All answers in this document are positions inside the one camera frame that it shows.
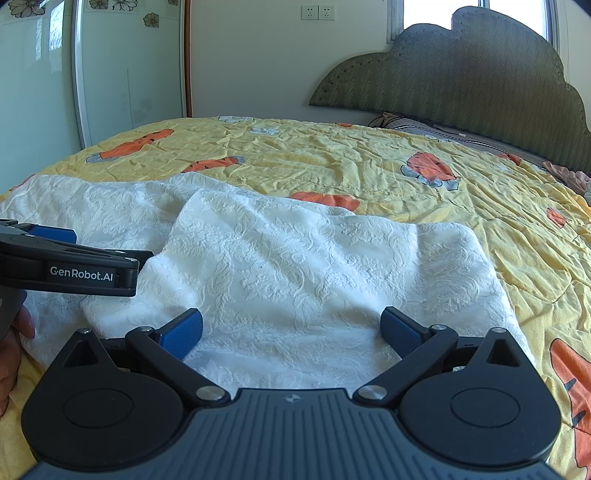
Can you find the yellow printed bed blanket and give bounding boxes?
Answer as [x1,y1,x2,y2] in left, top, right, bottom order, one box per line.
[0,115,591,480]

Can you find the white textured pants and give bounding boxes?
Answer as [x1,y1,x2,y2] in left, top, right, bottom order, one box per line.
[0,173,537,395]

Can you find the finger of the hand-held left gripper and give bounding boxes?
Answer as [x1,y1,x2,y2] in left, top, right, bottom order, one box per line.
[69,244,156,267]
[0,220,78,246]

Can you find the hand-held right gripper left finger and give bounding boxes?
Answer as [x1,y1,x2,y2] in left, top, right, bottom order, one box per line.
[59,307,230,410]

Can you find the pink floral cloth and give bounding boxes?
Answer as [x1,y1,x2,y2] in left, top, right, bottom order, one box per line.
[541,161,591,206]

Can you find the grey patterned pillow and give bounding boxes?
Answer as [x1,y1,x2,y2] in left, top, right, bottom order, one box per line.
[368,112,557,168]

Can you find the brown wooden wardrobe frame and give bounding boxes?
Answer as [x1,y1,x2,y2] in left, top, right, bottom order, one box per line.
[183,0,194,118]

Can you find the green patterned headboard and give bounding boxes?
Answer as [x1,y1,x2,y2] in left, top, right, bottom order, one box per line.
[308,6,591,161]

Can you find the window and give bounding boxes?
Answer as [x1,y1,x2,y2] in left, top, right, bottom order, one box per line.
[387,0,572,52]

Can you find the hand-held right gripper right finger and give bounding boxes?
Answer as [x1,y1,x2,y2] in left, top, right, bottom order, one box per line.
[355,305,533,410]

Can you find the person's left hand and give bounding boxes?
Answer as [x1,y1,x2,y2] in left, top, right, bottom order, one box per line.
[0,306,36,416]

